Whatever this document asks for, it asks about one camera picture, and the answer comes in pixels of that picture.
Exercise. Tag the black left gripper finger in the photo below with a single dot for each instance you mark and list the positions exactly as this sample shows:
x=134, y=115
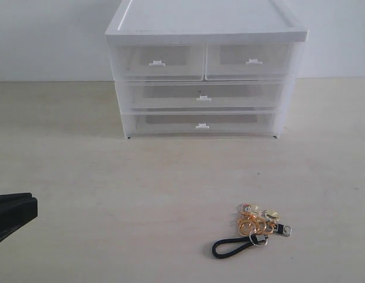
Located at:
x=16, y=210

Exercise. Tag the gold keychain with black strap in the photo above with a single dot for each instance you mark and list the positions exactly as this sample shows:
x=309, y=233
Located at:
x=255, y=225

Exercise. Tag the small drawer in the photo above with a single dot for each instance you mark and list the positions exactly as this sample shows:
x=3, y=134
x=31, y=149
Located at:
x=245, y=62
x=158, y=62

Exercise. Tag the white translucent drawer cabinet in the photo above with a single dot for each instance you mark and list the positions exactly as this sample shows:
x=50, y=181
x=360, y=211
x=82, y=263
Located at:
x=212, y=23

